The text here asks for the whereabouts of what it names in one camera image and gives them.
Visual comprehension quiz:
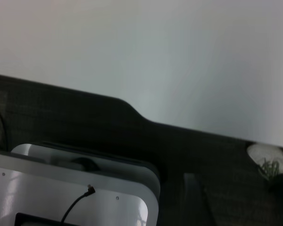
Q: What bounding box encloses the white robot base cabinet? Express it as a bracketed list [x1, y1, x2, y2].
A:
[0, 143, 161, 226]

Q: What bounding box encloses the white sneaker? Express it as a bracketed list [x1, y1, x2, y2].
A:
[247, 143, 283, 181]

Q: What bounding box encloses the black screen on cabinet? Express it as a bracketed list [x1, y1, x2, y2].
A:
[14, 212, 63, 226]

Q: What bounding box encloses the thin black plug cable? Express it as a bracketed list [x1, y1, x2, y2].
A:
[59, 184, 96, 224]

